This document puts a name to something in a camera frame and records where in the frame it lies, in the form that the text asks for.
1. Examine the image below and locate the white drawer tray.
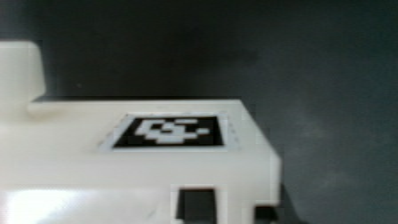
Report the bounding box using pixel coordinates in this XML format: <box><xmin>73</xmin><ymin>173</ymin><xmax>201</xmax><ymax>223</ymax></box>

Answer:
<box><xmin>0</xmin><ymin>40</ymin><xmax>282</xmax><ymax>224</ymax></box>

